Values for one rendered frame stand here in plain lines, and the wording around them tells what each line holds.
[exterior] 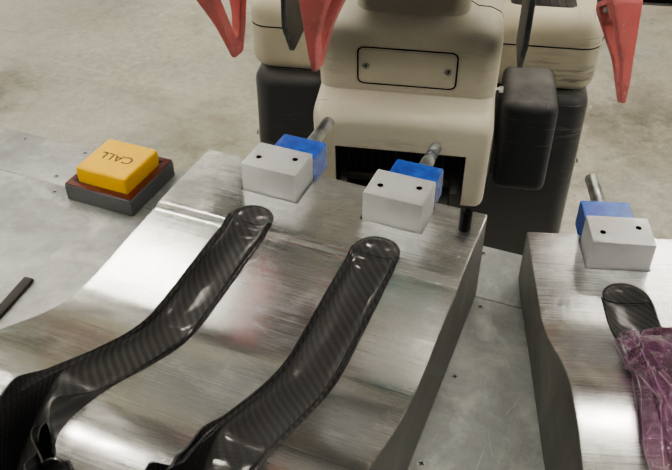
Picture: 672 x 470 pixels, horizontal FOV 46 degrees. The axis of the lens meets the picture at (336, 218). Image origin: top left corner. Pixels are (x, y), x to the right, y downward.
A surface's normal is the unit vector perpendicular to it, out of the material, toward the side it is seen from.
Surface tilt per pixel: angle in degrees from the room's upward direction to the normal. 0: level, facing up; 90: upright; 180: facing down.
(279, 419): 28
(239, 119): 0
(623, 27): 85
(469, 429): 0
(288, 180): 90
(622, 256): 90
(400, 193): 0
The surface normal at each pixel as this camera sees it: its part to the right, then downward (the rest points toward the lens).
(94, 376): 0.19, -0.95
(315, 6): -0.35, 0.81
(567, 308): 0.00, -0.79
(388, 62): -0.16, 0.71
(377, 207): -0.38, 0.57
